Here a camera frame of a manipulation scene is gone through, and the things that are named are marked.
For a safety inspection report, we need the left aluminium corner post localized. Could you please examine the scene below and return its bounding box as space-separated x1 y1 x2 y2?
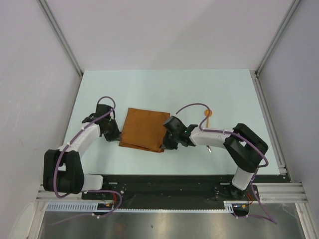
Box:
36 0 84 79

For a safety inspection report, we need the orange-brown cloth napkin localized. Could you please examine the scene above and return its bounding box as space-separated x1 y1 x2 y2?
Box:
119 108 170 153

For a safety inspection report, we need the white slotted cable duct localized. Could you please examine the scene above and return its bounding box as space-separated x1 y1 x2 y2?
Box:
46 202 234 213

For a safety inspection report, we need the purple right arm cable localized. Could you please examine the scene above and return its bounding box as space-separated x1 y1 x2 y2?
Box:
171 102 277 225

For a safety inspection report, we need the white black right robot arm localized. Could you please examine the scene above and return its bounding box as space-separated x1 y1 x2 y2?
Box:
161 116 269 200

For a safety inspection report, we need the right aluminium side rail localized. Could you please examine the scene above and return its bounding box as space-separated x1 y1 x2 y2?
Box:
250 71 289 176

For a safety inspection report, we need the aluminium corner post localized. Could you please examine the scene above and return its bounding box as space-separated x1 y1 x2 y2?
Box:
36 0 84 79
254 0 303 77

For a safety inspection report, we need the orange plastic spoon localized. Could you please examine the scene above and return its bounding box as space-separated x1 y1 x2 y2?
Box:
204 109 213 127

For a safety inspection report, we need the aluminium front frame rail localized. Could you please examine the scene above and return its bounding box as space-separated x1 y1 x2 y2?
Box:
36 182 308 203

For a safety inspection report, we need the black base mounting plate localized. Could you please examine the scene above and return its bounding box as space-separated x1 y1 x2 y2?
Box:
82 174 292 217

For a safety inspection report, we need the right aluminium corner post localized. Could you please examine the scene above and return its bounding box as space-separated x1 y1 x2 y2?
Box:
254 0 303 77

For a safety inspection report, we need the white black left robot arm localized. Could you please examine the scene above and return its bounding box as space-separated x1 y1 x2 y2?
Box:
43 104 121 199

